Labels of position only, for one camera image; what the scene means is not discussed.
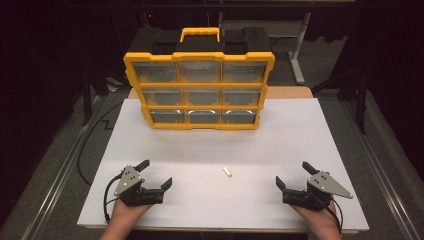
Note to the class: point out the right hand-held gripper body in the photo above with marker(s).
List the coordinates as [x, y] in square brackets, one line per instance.
[325, 185]

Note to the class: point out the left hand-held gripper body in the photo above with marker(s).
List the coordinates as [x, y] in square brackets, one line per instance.
[130, 181]

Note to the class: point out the small white plastic piece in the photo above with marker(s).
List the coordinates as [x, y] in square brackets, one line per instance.
[227, 171]

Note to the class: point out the clear plastic drawer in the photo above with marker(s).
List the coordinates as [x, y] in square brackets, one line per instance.
[244, 72]

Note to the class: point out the yellow black drawer organizer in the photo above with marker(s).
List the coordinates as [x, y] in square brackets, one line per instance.
[200, 43]

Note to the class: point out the person's right hand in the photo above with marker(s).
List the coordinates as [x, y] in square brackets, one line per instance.
[320, 218]

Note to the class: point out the person's left hand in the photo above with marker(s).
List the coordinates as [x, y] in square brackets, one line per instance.
[125, 215]

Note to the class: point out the white table board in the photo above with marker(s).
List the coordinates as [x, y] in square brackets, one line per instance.
[200, 150]

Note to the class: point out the grid of clear drawers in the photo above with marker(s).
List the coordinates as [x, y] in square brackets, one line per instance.
[163, 96]

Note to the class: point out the dark stand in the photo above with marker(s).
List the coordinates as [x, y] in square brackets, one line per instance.
[87, 96]
[361, 100]

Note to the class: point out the white metal stand leg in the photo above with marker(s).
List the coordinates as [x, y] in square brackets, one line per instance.
[298, 50]

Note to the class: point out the metal floor rail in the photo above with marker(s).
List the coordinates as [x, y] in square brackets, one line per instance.
[60, 176]
[383, 186]

